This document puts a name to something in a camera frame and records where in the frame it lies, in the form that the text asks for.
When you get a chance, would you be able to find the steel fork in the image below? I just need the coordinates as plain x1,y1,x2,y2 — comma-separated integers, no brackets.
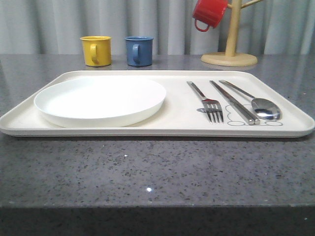
187,81,224,124

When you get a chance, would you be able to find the white round plate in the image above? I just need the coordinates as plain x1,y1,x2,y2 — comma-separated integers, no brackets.
34,77,166,128

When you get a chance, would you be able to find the steel spoon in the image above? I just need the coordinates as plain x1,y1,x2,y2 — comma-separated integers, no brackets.
219,80,282,121

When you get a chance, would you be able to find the cream rabbit print tray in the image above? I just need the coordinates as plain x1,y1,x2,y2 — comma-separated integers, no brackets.
0,70,315,138

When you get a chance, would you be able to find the blue enamel mug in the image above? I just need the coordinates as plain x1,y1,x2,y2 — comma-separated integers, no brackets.
125,36,153,67

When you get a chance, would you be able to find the yellow enamel mug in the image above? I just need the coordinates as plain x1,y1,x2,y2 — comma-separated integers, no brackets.
80,36,111,67

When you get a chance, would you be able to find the wooden mug tree stand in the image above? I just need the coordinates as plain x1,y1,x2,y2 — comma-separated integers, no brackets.
201,0,261,67

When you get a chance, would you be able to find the red enamel mug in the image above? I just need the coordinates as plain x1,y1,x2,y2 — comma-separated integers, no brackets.
192,0,228,32

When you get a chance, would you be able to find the grey curtain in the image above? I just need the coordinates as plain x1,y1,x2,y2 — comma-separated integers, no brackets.
0,0,315,55

